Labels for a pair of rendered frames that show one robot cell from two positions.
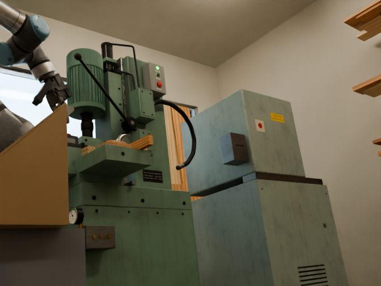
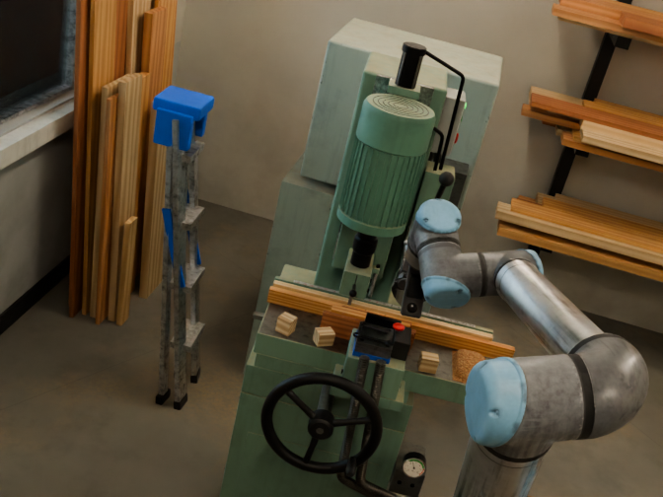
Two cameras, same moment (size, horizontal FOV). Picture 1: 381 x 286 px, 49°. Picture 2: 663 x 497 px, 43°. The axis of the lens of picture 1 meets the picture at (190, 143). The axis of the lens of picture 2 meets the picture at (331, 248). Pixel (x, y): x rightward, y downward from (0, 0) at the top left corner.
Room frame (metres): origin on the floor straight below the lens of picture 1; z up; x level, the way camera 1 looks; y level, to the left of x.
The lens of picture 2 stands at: (0.46, 1.86, 2.07)
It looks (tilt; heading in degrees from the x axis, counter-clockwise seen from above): 27 degrees down; 317
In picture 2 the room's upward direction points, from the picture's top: 14 degrees clockwise
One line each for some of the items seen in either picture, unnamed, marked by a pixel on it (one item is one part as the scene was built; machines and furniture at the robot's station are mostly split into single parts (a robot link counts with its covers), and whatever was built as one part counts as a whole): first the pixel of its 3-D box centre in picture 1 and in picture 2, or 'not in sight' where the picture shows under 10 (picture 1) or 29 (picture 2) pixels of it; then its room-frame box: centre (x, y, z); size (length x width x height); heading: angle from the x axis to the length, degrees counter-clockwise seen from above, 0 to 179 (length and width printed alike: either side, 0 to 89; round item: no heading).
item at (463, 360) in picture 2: (114, 145); (471, 363); (1.52, 0.29, 0.92); 0.14 x 0.09 x 0.04; 136
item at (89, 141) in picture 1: (92, 148); (357, 275); (1.83, 0.46, 1.03); 0.14 x 0.07 x 0.09; 136
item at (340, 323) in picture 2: not in sight; (366, 332); (1.72, 0.49, 0.93); 0.24 x 0.01 x 0.06; 46
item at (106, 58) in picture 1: (108, 59); (406, 78); (1.92, 0.37, 1.54); 0.08 x 0.08 x 0.17; 46
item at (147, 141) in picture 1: (102, 163); (390, 323); (1.74, 0.39, 0.92); 0.67 x 0.02 x 0.04; 46
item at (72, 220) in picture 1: (77, 218); (413, 465); (1.49, 0.43, 0.65); 0.06 x 0.04 x 0.08; 46
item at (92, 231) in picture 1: (95, 238); (407, 468); (1.54, 0.38, 0.58); 0.12 x 0.08 x 0.08; 136
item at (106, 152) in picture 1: (77, 173); (372, 359); (1.68, 0.48, 0.87); 0.61 x 0.30 x 0.06; 46
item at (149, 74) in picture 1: (154, 80); (447, 121); (1.95, 0.15, 1.40); 0.10 x 0.06 x 0.16; 136
